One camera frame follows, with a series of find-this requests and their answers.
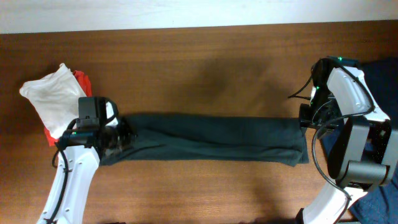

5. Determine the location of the red folded garment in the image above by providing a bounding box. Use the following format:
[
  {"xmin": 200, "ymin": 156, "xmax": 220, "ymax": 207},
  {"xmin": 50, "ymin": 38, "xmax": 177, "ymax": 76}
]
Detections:
[{"xmin": 44, "ymin": 70, "xmax": 93, "ymax": 146}]

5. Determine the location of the dark green t-shirt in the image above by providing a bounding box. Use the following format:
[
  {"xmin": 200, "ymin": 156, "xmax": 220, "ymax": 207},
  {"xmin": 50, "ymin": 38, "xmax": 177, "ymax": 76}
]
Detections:
[{"xmin": 100, "ymin": 113, "xmax": 309, "ymax": 167}]

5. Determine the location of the white folded garment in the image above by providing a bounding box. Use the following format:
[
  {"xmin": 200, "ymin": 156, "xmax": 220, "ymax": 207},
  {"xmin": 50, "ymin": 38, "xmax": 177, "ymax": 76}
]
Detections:
[{"xmin": 19, "ymin": 63, "xmax": 86, "ymax": 139}]

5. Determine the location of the navy blue garment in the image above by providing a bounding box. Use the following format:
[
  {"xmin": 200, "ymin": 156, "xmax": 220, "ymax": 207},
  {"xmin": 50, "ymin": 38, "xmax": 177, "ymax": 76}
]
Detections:
[{"xmin": 350, "ymin": 57, "xmax": 397, "ymax": 224}]

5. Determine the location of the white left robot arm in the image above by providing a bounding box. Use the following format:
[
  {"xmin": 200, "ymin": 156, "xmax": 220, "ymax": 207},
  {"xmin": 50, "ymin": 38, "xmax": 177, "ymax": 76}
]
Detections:
[{"xmin": 38, "ymin": 96, "xmax": 134, "ymax": 224}]

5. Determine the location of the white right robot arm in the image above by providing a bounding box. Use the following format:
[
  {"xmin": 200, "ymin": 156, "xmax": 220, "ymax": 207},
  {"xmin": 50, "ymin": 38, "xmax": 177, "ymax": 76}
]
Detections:
[{"xmin": 295, "ymin": 56, "xmax": 397, "ymax": 223}]

